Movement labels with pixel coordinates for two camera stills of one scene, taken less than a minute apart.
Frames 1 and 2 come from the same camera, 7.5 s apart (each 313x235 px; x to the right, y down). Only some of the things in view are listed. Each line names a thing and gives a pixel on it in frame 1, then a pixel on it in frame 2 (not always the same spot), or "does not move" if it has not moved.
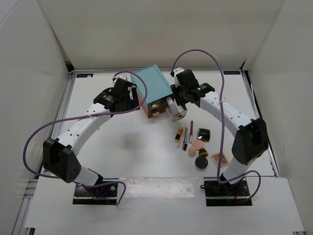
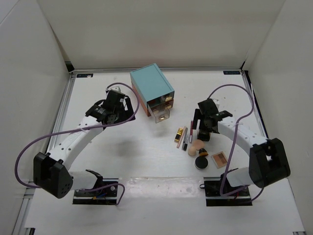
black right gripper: x=175 y=89 to x=198 y=116
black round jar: x=201 y=162 does not move
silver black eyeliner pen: x=186 y=139 does not move
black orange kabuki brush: x=203 y=152 does not move
